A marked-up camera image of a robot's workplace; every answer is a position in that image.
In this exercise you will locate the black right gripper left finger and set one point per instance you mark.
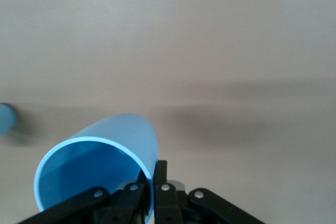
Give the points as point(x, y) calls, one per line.
point(86, 203)

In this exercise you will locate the blue plastic cup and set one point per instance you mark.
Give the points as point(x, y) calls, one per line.
point(6, 119)
point(118, 134)

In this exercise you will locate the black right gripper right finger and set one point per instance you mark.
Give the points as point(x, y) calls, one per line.
point(165, 205)

